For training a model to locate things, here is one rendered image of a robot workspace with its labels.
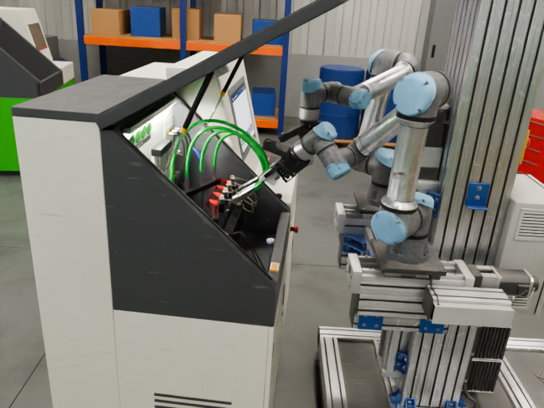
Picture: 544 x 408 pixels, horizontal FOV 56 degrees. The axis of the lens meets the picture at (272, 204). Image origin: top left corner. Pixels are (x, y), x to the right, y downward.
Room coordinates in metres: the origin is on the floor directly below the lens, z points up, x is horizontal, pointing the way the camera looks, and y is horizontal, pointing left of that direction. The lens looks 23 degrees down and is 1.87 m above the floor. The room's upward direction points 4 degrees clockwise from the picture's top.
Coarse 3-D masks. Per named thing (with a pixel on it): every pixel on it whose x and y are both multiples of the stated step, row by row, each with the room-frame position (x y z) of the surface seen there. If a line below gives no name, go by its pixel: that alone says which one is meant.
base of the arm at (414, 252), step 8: (408, 240) 1.57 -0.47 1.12; (416, 240) 1.56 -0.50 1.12; (424, 240) 1.58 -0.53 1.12; (392, 248) 1.59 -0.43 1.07; (400, 248) 1.58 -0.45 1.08; (408, 248) 1.56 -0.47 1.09; (416, 248) 1.56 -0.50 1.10; (424, 248) 1.58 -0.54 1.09; (392, 256) 1.58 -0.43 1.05; (400, 256) 1.56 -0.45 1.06; (408, 256) 1.55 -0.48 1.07; (416, 256) 1.55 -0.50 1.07; (424, 256) 1.56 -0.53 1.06; (416, 264) 1.55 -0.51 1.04
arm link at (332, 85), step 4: (324, 84) 1.97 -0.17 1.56; (328, 84) 1.98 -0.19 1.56; (332, 84) 1.98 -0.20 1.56; (336, 84) 1.98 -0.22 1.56; (340, 84) 1.97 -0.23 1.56; (328, 88) 1.96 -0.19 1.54; (332, 88) 1.96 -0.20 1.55; (336, 88) 1.95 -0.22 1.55; (328, 92) 1.96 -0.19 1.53; (332, 92) 1.95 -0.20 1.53; (336, 92) 1.94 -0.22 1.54; (328, 96) 1.96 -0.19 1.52; (332, 96) 1.95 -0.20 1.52; (336, 96) 1.94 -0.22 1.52; (324, 100) 1.96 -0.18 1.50; (328, 100) 1.98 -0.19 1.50; (332, 100) 1.96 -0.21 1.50; (336, 100) 1.94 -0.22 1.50
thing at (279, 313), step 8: (280, 288) 1.75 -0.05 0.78; (280, 296) 1.80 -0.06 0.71; (280, 304) 1.86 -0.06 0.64; (280, 312) 1.92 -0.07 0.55; (280, 320) 1.98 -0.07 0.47; (280, 328) 2.05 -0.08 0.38; (280, 336) 2.12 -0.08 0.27; (272, 360) 1.53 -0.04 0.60; (272, 368) 1.57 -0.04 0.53; (272, 376) 1.62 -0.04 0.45; (272, 384) 1.66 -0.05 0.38; (272, 392) 1.71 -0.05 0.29; (272, 400) 1.76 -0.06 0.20
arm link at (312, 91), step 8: (304, 80) 1.93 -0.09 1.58; (312, 80) 1.92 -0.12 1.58; (320, 80) 1.93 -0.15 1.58; (304, 88) 1.92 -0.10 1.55; (312, 88) 1.91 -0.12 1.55; (320, 88) 1.92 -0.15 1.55; (304, 96) 1.92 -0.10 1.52; (312, 96) 1.91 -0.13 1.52; (320, 96) 1.93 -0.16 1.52; (304, 104) 1.92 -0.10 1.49; (312, 104) 1.91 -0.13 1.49
